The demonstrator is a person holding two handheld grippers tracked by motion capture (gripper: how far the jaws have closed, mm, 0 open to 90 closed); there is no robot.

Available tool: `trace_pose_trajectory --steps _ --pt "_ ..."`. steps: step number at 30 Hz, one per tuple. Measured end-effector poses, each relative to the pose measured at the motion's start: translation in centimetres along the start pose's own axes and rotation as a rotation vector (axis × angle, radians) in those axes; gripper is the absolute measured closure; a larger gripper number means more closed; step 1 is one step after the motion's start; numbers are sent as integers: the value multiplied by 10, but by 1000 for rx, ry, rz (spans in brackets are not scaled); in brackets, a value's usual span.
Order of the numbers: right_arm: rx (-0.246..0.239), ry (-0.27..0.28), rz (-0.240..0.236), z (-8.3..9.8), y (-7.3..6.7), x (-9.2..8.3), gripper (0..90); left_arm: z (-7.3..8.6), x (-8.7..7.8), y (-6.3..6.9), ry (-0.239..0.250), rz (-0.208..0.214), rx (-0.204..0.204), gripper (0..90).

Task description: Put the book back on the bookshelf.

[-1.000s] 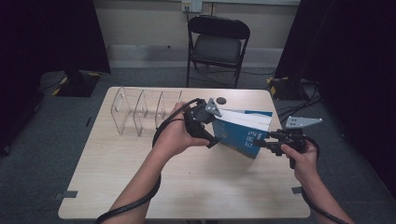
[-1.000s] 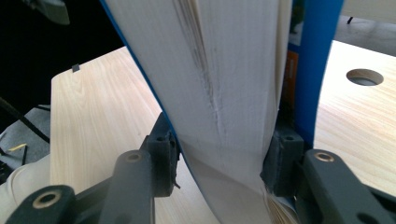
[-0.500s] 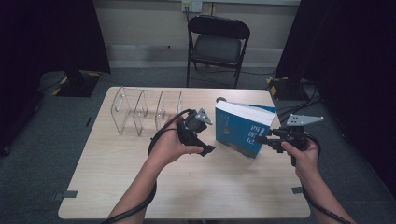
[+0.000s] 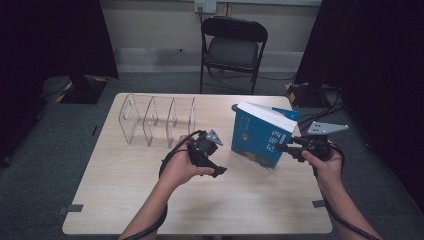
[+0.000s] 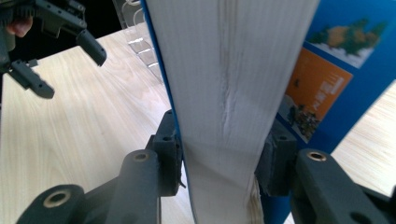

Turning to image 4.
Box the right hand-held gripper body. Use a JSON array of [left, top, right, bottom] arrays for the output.
[[301, 121, 350, 162]]

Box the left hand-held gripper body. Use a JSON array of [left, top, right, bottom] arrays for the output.
[[187, 129, 224, 168]]

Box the blue book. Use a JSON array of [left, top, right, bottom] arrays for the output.
[[230, 101, 301, 170]]

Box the clear acrylic book rack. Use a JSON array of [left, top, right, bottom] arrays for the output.
[[118, 92, 197, 151]]

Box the person's right hand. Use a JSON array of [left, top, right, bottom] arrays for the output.
[[301, 139, 345, 188]]

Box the person's left hand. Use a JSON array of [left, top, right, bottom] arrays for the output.
[[158, 134, 216, 190]]

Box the black stand base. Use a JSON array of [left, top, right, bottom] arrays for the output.
[[285, 81, 332, 109], [56, 74, 109, 105]]

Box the dark curtain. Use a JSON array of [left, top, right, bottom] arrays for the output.
[[0, 0, 120, 164], [294, 0, 424, 208]]

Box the black folding chair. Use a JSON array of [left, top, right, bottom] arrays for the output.
[[199, 15, 269, 96]]

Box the bundle of black floor cables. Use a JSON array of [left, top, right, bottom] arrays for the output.
[[295, 85, 346, 133]]

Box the thin black floor cable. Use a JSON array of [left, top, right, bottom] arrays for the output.
[[206, 70, 297, 95]]

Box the white wall socket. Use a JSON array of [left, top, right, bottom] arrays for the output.
[[194, 0, 218, 15]]

